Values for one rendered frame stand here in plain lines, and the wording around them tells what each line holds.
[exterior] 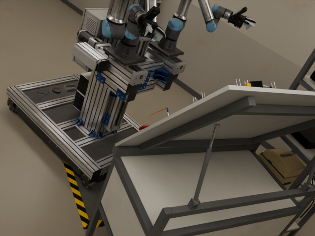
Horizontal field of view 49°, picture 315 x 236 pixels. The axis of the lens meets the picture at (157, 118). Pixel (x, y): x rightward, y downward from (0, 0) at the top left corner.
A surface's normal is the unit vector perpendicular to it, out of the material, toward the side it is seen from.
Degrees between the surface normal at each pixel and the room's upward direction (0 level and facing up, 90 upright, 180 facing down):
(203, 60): 90
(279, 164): 90
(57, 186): 0
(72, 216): 0
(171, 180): 0
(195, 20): 90
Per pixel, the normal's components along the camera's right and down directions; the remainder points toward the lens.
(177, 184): 0.33, -0.78
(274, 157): -0.83, 0.03
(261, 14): -0.62, 0.25
